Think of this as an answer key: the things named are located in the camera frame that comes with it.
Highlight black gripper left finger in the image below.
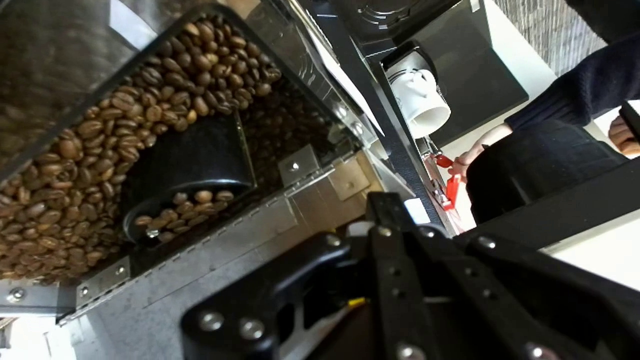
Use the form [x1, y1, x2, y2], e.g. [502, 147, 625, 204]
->
[179, 189, 439, 360]

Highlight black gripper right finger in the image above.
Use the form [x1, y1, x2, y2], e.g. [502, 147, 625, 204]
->
[405, 223, 640, 360]

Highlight bystander hand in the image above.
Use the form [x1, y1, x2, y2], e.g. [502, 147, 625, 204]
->
[607, 114, 640, 159]

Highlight red lever tag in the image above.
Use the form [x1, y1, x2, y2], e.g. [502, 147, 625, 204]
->
[430, 150, 470, 210]

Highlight person in dark clothes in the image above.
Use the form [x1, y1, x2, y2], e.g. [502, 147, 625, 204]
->
[464, 27, 640, 225]

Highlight black scoop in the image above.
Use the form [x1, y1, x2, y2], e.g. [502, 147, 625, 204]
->
[119, 110, 260, 246]

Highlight white paper cup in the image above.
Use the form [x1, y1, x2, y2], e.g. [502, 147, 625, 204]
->
[383, 49, 455, 141]

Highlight roasted coffee beans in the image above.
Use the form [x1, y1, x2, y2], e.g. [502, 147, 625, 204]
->
[0, 16, 287, 284]

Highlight clear coffee bean bin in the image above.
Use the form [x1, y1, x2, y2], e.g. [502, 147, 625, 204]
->
[0, 0, 402, 360]

